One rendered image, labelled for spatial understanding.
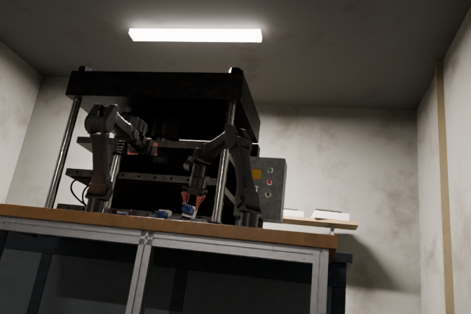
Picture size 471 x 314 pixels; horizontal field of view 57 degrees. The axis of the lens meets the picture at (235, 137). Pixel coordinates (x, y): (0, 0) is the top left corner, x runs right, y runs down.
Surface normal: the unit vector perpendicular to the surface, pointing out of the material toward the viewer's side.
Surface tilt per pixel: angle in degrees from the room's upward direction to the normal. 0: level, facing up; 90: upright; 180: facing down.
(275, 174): 90
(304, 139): 90
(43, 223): 90
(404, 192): 90
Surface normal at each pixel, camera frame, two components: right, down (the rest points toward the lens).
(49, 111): -0.17, -0.36
